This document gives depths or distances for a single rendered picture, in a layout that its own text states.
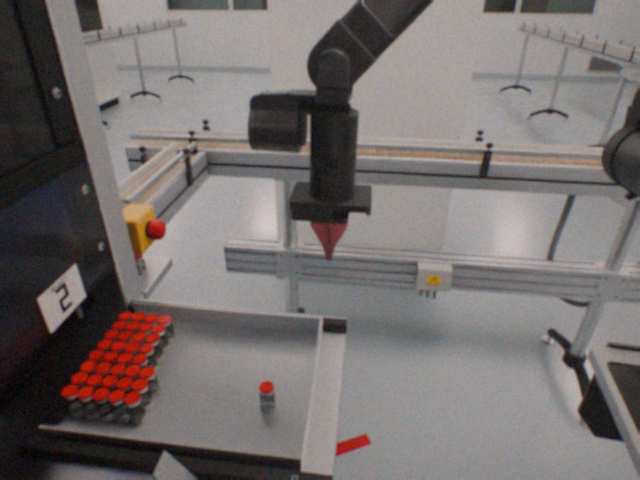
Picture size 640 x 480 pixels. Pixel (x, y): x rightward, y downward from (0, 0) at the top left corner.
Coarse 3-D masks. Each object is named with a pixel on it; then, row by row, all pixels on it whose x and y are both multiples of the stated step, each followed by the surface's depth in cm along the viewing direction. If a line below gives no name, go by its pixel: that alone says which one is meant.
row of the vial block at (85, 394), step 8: (136, 320) 71; (144, 320) 72; (128, 328) 70; (136, 328) 70; (120, 336) 68; (128, 336) 68; (112, 344) 66; (120, 344) 67; (112, 352) 65; (120, 352) 66; (104, 360) 64; (112, 360) 64; (96, 368) 62; (104, 368) 62; (96, 376) 61; (104, 376) 62; (88, 384) 60; (96, 384) 60; (80, 392) 59; (88, 392) 59; (80, 400) 58; (88, 400) 58; (88, 408) 59; (96, 408) 60; (88, 416) 60; (96, 416) 60
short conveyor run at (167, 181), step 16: (176, 144) 141; (192, 144) 138; (144, 160) 128; (160, 160) 135; (176, 160) 127; (192, 160) 136; (128, 176) 114; (144, 176) 125; (160, 176) 117; (176, 176) 124; (192, 176) 131; (208, 176) 146; (128, 192) 115; (144, 192) 109; (160, 192) 114; (176, 192) 122; (192, 192) 134; (160, 208) 113; (176, 208) 123
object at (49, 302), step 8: (72, 272) 63; (64, 280) 62; (72, 280) 63; (80, 280) 65; (56, 288) 60; (72, 288) 63; (80, 288) 65; (40, 296) 57; (48, 296) 59; (56, 296) 60; (72, 296) 64; (80, 296) 65; (40, 304) 57; (48, 304) 59; (56, 304) 60; (64, 304) 62; (72, 304) 64; (48, 312) 59; (56, 312) 60; (64, 312) 62; (48, 320) 59; (56, 320) 60; (56, 328) 60
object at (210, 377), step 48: (192, 336) 75; (240, 336) 75; (288, 336) 75; (192, 384) 66; (240, 384) 66; (288, 384) 66; (48, 432) 56; (96, 432) 55; (144, 432) 58; (192, 432) 59; (240, 432) 59; (288, 432) 59
